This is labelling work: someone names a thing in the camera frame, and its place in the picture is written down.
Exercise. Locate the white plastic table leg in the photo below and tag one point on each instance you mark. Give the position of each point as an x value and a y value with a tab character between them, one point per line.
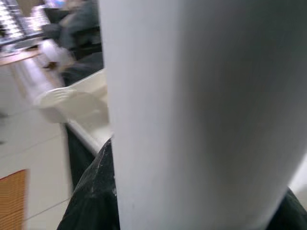
192	107

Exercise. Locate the white plastic table top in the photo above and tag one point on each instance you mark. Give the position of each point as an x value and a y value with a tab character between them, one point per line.
79	107

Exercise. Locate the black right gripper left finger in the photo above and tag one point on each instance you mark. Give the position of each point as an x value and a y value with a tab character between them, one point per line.
96	203

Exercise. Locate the orange ribbed board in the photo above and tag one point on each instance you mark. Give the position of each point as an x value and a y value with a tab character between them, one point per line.
13	201

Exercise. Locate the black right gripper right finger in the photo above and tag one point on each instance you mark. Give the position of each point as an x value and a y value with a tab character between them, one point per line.
293	215

